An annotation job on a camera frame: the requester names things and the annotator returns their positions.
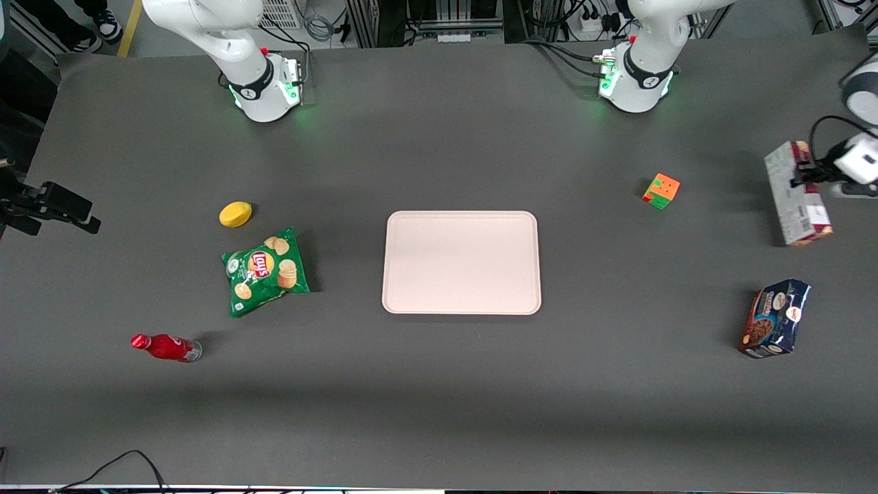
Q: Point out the green potato chips bag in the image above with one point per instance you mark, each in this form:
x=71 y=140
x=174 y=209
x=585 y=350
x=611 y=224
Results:
x=264 y=271

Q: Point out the black white sneaker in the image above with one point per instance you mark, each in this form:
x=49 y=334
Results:
x=108 y=26
x=86 y=44

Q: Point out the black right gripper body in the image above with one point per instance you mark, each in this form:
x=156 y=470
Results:
x=31 y=203

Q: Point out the red cola bottle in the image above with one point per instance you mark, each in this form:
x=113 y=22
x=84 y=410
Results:
x=168 y=347

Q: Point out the white mesh basket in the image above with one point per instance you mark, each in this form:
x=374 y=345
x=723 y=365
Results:
x=281 y=12

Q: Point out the blue chocolate cookie bag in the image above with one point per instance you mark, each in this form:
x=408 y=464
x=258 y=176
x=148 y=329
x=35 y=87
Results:
x=775 y=319

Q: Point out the beige plastic tray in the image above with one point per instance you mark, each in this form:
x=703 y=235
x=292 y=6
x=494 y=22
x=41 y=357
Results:
x=446 y=264

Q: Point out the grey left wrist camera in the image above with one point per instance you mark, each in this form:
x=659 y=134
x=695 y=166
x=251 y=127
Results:
x=857 y=190

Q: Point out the orange green puzzle cube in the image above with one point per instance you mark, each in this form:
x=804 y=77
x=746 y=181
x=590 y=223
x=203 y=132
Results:
x=661 y=191

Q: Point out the white power strip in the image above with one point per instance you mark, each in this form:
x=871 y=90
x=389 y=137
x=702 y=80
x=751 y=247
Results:
x=454 y=37

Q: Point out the yellow lemon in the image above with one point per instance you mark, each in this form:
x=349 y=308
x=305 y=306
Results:
x=235 y=214

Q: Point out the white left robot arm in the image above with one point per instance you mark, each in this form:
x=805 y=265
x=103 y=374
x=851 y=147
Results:
x=638 y=75

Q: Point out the red cookie box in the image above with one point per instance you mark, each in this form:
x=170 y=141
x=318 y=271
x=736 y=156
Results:
x=796 y=216

